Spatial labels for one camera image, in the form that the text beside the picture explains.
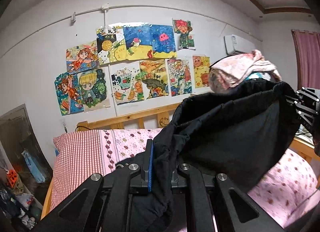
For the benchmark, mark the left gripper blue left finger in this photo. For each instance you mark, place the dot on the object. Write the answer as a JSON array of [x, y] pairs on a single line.
[[103, 203]]

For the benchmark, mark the pink floral blanket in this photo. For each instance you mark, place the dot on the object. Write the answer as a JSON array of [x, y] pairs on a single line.
[[253, 62]]

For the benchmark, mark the black puffer jacket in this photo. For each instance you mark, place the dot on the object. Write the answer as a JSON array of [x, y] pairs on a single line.
[[242, 134]]

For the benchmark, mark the red checked pillow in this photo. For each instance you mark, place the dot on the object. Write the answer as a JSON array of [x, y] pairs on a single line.
[[79, 157]]

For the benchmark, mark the white desk surface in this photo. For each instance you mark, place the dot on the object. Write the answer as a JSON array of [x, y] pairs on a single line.
[[303, 134]]

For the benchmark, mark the red haired figure drawing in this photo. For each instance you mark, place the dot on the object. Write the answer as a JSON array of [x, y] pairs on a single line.
[[185, 37]]

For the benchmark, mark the wooden bed frame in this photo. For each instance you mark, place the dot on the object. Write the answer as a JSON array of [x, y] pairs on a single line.
[[159, 118]]

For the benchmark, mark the person's right hand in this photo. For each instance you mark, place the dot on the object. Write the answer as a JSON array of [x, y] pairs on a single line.
[[316, 142]]

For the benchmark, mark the cartoon animals drawing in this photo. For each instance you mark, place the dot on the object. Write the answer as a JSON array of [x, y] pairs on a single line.
[[127, 84]]

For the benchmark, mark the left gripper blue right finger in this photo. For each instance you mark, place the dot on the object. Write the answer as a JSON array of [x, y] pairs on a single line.
[[213, 203]]

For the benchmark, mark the pink fruit print quilt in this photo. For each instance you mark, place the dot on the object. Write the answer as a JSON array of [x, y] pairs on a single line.
[[287, 192]]

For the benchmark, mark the blond boy drawing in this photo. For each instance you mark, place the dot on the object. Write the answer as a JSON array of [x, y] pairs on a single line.
[[93, 89]]

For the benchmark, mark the blue sea jellyfish drawing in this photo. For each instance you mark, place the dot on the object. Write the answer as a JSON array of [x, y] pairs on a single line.
[[147, 41]]

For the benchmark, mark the pink window curtain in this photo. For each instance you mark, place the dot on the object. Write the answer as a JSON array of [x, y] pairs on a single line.
[[307, 54]]

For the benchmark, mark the swimming girl drawing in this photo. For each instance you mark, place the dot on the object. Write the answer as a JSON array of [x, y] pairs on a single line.
[[82, 58]]

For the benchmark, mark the plastic bag of clothes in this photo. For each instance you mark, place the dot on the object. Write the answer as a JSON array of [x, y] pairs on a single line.
[[225, 81]]

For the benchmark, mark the colourful doodle drawing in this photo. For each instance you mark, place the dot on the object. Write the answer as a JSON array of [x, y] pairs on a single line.
[[179, 76]]

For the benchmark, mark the yellow bear drawing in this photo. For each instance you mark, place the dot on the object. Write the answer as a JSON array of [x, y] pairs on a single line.
[[201, 66]]

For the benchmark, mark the green turtle drawing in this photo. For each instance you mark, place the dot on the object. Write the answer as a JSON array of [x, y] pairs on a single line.
[[154, 77]]

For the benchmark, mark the white air conditioner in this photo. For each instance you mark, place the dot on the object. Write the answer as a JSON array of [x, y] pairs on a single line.
[[237, 45]]

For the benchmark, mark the dark framed mirror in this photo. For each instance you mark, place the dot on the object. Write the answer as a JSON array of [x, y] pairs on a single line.
[[17, 136]]

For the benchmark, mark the orange haired girl drawing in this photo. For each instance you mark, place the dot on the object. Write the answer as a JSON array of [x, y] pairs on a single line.
[[68, 94]]

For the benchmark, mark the planet and stars drawing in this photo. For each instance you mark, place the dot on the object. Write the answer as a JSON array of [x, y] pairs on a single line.
[[111, 45]]

